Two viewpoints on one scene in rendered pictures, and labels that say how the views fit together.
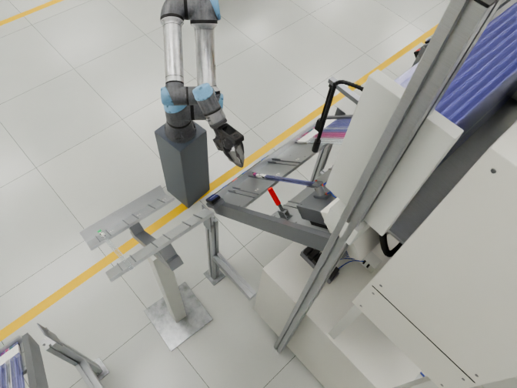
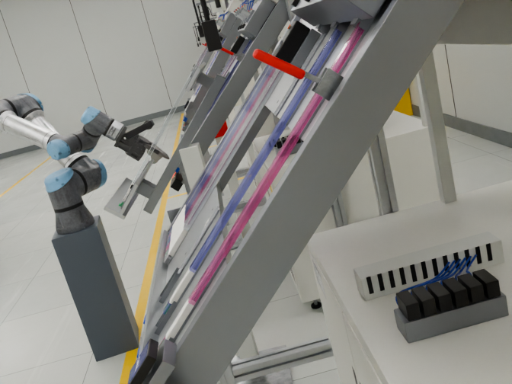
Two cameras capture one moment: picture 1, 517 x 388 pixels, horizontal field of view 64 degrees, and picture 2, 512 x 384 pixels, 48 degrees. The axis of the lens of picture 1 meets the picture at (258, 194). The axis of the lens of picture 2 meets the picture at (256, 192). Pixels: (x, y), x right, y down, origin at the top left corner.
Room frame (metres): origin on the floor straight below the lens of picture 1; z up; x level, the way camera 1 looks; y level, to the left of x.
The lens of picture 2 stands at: (-0.88, 1.38, 1.12)
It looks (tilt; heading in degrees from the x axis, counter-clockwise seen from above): 15 degrees down; 318
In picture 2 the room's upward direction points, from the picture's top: 15 degrees counter-clockwise
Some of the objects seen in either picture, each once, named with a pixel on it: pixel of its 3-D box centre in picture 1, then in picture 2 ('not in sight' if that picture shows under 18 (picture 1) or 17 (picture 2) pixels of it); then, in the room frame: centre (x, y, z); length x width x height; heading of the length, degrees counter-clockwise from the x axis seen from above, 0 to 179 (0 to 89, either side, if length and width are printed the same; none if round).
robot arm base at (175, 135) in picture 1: (179, 124); (72, 215); (1.27, 0.42, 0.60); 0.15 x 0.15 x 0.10
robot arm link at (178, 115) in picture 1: (178, 107); (63, 187); (1.27, 0.41, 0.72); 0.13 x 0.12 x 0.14; 103
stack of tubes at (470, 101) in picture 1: (458, 97); not in sight; (0.69, -0.39, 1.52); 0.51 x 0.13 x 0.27; 140
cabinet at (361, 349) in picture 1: (360, 295); (346, 200); (0.66, -0.53, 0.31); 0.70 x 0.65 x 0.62; 140
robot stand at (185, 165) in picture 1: (185, 163); (97, 287); (1.27, 0.42, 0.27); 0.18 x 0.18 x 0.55; 56
